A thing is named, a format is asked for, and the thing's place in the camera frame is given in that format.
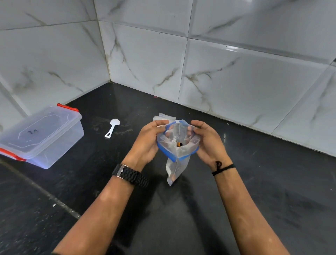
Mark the person's left hand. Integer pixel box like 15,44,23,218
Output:
122,120,170,173

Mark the person's right hand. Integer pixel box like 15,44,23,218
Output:
187,120,233,172

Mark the clear blue-zip plastic bag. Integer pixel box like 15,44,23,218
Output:
156,120,201,187

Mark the person's left forearm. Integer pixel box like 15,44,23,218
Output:
52,172,143,255

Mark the person's right forearm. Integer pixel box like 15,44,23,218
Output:
214,165,290,255

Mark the stack of clear plastic bags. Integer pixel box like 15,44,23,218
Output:
153,113,177,123

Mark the white plastic spoon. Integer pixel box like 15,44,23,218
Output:
104,118,121,139

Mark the black thread wristband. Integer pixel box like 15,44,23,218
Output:
212,161,236,176

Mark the black wristwatch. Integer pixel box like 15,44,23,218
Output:
112,164,149,188

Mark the clear plastic storage container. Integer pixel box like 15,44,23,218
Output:
0,103,85,170

